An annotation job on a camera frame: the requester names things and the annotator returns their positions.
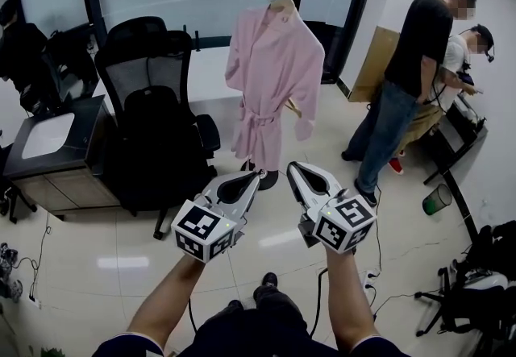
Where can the black faucet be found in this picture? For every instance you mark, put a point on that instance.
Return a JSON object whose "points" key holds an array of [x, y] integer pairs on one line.
{"points": [[198, 41]]}

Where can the white sink basin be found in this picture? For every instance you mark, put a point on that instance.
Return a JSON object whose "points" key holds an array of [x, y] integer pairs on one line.
{"points": [[48, 134]]}

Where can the pink robe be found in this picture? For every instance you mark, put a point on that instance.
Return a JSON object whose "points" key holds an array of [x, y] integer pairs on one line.
{"points": [[274, 77]]}

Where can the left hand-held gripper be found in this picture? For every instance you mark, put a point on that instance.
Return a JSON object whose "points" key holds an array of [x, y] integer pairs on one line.
{"points": [[197, 226]]}

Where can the black sink cabinet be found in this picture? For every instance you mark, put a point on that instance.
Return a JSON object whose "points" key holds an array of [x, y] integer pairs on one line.
{"points": [[80, 138]]}

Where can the black chair base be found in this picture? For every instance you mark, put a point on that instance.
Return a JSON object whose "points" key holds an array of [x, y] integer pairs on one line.
{"points": [[455, 307]]}

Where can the person's dark shirt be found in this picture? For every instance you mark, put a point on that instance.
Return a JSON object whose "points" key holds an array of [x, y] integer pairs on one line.
{"points": [[121, 347]]}

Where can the white power strip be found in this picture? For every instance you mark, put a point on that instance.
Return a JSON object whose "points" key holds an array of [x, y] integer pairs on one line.
{"points": [[370, 281], [35, 301]]}

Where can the person's black trousers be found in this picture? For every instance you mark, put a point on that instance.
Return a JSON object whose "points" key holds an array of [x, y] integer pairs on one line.
{"points": [[258, 319]]}

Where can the black mesh office chair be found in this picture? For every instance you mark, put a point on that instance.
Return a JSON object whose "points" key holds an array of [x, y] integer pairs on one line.
{"points": [[133, 69]]}

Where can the black table frame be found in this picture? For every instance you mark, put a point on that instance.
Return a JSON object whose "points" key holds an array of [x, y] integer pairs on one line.
{"points": [[455, 138]]}

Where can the person's black shoe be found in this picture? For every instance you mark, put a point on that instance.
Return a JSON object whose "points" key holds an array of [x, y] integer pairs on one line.
{"points": [[270, 279], [234, 304]]}

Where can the person's left forearm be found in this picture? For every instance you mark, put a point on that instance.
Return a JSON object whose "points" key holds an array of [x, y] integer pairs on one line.
{"points": [[169, 299]]}

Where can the person's left black shoe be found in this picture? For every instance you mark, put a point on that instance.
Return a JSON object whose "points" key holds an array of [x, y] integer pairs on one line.
{"points": [[234, 304]]}

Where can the brown cardboard sheet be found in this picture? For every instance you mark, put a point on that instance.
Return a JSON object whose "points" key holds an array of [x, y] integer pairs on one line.
{"points": [[373, 65]]}

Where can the green mesh waste bin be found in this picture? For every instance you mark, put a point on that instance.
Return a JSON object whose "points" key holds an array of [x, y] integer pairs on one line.
{"points": [[436, 200]]}

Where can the person's right black shoe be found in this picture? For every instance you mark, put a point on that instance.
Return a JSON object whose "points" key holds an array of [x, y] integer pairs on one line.
{"points": [[270, 279]]}

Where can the black backpack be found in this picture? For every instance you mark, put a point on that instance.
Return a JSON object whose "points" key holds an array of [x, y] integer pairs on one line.
{"points": [[153, 113]]}

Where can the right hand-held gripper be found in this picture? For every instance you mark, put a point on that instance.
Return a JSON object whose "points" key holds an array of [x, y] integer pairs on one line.
{"points": [[342, 226]]}

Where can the green leaf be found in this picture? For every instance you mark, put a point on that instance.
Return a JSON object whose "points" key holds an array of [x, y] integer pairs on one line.
{"points": [[52, 353]]}

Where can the person's right forearm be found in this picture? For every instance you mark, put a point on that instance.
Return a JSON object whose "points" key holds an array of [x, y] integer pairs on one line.
{"points": [[350, 299]]}

